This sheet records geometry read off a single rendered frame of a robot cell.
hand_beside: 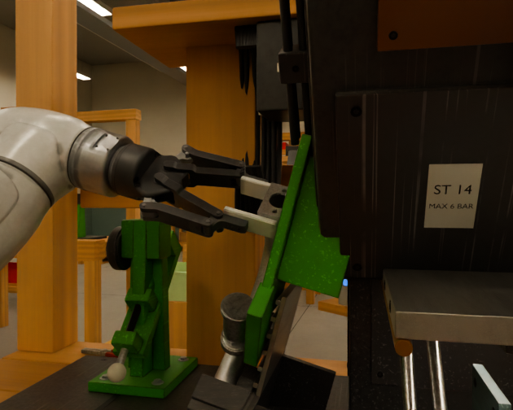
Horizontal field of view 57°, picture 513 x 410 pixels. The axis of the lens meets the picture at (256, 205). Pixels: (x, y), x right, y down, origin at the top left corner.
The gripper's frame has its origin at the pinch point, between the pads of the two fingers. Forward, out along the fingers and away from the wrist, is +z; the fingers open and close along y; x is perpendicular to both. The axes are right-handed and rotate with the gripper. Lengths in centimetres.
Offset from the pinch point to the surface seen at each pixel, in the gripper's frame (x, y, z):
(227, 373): 9.7, -18.4, 2.7
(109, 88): 639, 795, -662
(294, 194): -9.8, -5.4, 5.4
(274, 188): -2.4, 1.7, 1.2
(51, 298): 42, -4, -44
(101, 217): 865, 570, -599
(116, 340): 22.2, -14.7, -17.4
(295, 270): -3.3, -10.2, 7.6
